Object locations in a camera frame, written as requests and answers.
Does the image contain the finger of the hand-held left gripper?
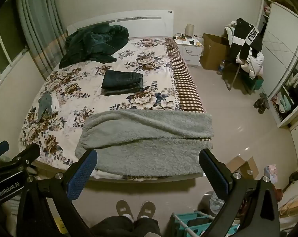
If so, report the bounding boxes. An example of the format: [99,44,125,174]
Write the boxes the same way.
[9,143,41,171]
[0,141,10,157]

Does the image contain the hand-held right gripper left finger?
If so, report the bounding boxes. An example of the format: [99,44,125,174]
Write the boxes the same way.
[16,149,98,237]

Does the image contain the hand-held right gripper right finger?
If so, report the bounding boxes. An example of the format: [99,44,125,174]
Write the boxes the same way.
[199,149,280,237]

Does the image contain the grey fleece pants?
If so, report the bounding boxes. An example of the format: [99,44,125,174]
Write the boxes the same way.
[75,110,215,177]

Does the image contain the folded dark grey pants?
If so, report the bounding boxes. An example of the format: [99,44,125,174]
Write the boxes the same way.
[100,86,145,97]

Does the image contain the grey bin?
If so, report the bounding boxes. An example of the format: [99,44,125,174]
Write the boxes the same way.
[198,191,226,216]

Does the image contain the flat cardboard box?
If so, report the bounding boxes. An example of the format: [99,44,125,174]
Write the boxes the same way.
[225,155,259,180]

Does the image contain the grey denim cloth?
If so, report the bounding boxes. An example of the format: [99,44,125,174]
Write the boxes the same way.
[37,91,53,122]

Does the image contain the teal plastic basket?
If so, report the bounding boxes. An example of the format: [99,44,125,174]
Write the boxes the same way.
[171,211,239,237]

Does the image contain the grey-brown slipper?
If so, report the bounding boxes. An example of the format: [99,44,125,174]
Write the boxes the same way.
[136,201,156,220]
[116,200,134,222]

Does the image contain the pink white plastic bag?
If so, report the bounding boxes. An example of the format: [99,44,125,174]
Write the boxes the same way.
[263,164,279,183]

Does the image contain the person's left leg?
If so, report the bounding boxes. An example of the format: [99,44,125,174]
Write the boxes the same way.
[91,215,134,237]

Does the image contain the person's leg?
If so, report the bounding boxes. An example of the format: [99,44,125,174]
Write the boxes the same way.
[91,215,134,237]
[133,217,162,237]

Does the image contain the beige cushion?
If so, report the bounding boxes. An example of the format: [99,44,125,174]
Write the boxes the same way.
[277,176,298,219]

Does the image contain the person's right leg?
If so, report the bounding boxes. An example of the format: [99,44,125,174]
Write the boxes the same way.
[133,217,162,237]

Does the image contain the bed with floral sheet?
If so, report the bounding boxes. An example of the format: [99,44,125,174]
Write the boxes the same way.
[18,36,215,181]

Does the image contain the folded teal clothes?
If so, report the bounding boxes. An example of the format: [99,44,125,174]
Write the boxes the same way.
[278,94,295,113]

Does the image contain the window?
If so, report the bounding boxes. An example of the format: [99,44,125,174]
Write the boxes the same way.
[0,0,29,81]

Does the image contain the green storage box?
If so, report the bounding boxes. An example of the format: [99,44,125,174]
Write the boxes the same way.
[243,75,265,91]

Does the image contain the chair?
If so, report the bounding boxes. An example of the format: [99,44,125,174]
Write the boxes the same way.
[222,60,253,95]

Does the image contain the folded dark blue jeans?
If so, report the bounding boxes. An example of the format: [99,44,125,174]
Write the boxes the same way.
[102,70,144,90]

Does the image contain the plastic water bottle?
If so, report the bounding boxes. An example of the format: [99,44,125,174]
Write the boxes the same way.
[216,60,225,76]

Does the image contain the white puffer jacket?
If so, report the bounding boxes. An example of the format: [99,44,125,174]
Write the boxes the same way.
[224,24,265,79]

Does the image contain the large cardboard box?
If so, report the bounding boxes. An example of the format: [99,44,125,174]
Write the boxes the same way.
[200,33,233,71]

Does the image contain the white nightstand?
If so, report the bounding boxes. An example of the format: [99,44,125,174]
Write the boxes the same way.
[174,35,205,68]

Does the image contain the dark green blanket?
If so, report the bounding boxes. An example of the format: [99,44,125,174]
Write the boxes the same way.
[59,23,129,68]

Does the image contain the grey-green curtain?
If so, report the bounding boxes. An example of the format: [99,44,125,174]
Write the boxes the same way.
[15,0,68,80]

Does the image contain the black jacket with white stripes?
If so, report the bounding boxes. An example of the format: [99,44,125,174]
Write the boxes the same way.
[233,18,263,65]

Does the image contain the white sliding door wardrobe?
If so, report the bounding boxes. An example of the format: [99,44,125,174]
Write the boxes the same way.
[255,0,298,129]

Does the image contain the white bed headboard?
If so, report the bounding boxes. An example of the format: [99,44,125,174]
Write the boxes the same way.
[66,10,175,39]

